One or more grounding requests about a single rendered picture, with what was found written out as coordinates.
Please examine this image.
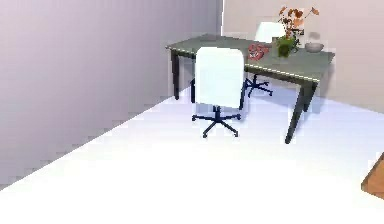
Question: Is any white swivel office chair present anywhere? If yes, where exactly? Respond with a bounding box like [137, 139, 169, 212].
[244, 21, 287, 99]
[191, 46, 246, 139]

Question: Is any grey-green table with dark legs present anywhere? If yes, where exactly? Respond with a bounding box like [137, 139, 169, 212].
[164, 33, 336, 145]

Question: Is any orange-leaved plant in green pot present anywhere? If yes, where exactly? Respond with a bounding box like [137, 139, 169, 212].
[275, 5, 321, 59]

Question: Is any red patterned flat object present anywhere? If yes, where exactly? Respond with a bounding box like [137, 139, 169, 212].
[247, 43, 270, 62]

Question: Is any grey bowl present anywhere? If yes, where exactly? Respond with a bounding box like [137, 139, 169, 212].
[304, 41, 325, 54]

